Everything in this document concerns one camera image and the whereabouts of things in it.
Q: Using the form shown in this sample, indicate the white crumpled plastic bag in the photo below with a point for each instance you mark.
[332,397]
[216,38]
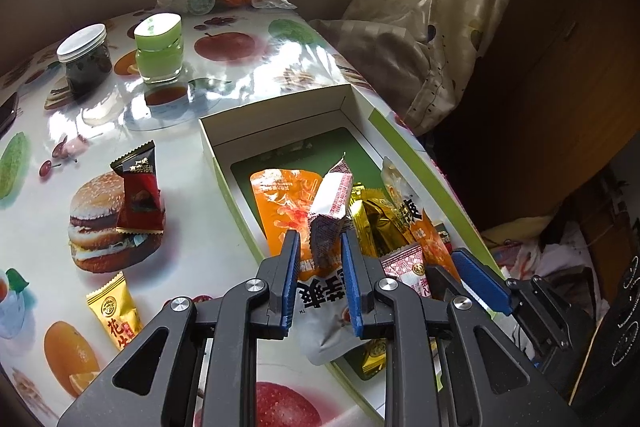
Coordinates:
[550,252]

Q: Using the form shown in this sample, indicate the large orange snack packet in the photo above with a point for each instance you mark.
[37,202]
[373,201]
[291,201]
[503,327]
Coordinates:
[282,207]

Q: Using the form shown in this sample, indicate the black object white print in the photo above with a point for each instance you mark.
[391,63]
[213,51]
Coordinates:
[620,347]

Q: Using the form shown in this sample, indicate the dark red snack packet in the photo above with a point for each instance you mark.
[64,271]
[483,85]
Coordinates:
[140,202]

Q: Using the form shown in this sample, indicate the red white patterned snack packet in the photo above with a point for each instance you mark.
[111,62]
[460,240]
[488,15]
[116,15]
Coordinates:
[410,269]
[327,207]

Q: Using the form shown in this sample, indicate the long gold foil snack packet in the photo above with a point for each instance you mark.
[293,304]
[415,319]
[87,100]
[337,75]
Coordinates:
[372,217]

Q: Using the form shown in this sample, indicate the small gold foil snack packet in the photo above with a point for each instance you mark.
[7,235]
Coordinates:
[374,359]

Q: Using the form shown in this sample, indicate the grey orange tofu snack packet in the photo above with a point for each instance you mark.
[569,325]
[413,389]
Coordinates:
[405,207]

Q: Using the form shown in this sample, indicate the cream patterned curtain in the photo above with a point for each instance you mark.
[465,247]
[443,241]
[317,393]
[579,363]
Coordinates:
[425,7]

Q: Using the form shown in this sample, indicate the dark mobile phone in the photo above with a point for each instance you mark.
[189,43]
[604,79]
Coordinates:
[6,112]

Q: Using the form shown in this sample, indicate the yellow triangular snack packet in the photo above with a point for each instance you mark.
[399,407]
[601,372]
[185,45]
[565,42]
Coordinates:
[112,307]

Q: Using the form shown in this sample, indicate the clear jar dark contents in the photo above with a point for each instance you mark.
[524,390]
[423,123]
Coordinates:
[87,67]

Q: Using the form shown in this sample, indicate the green plastic jar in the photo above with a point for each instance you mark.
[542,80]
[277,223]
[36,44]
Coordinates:
[157,57]

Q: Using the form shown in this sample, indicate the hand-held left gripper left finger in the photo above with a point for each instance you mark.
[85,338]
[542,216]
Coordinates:
[290,287]

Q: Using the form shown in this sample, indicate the food printed tablecloth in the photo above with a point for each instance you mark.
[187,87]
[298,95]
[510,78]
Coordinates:
[50,232]

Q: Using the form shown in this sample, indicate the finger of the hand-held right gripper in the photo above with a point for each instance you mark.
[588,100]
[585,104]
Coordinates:
[480,279]
[442,282]

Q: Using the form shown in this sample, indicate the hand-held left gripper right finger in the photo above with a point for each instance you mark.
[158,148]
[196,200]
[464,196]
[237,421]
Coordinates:
[352,287]

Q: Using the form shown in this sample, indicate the brown wooden cabinet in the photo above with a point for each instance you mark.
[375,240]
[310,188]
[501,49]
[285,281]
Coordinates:
[550,57]

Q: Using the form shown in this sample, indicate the white green cardboard box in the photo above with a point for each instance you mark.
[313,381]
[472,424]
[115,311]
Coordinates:
[310,147]

